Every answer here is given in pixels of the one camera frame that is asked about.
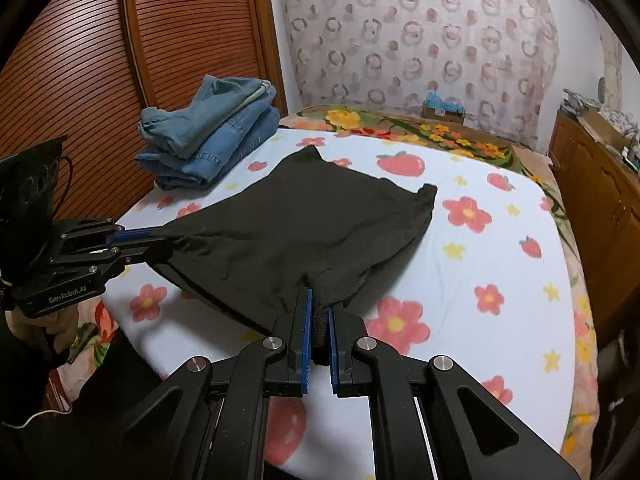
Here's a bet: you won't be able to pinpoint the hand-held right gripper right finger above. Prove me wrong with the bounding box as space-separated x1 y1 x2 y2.
327 302 591 480

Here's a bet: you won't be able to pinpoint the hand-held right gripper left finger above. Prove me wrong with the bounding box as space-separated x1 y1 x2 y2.
117 287 315 480

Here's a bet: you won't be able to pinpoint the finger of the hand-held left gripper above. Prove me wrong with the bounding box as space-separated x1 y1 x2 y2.
47 237 174 282
52 217 163 247

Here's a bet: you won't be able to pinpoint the black pants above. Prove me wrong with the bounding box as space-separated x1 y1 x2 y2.
152 146 439 366

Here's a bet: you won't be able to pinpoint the person's left hand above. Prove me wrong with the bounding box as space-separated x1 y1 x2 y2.
7 304 82 357

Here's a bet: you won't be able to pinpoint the dark blue folded jeans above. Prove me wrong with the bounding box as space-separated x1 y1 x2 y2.
134 97 281 192

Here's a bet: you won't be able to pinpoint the light blue folded jeans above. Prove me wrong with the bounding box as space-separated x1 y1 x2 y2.
139 75 277 158

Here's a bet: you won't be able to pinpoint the white fruit print bed sheet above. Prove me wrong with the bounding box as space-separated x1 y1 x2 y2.
100 127 593 480

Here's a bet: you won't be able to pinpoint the person's dark clothing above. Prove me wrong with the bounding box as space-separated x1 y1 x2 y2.
0 330 168 480

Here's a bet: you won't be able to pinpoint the wooden louvered wardrobe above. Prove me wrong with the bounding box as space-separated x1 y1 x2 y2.
0 0 288 226

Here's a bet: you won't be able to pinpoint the small cardboard box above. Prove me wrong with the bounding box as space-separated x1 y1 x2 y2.
421 102 466 124

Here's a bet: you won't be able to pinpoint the blue plastic bag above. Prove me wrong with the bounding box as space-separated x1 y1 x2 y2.
425 90 464 113

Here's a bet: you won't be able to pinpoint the wooden cabinet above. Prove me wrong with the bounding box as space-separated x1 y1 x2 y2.
549 110 640 331

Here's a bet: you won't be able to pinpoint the sheer circle pattern curtain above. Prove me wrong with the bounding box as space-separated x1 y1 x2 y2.
277 0 560 136

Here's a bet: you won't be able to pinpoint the open cardboard box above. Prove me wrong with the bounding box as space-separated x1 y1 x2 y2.
575 107 633 154

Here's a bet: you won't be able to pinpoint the pile of papers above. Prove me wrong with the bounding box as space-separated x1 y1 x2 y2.
562 88 601 112

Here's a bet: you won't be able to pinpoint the floral cloth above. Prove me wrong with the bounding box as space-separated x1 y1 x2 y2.
597 102 640 137

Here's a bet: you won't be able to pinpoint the beige drape curtain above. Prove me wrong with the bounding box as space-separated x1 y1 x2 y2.
597 15 627 111

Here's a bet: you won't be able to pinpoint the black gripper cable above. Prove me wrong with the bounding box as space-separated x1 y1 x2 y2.
50 152 74 221

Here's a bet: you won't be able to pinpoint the thin white cable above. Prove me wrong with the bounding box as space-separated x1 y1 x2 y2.
0 407 69 431

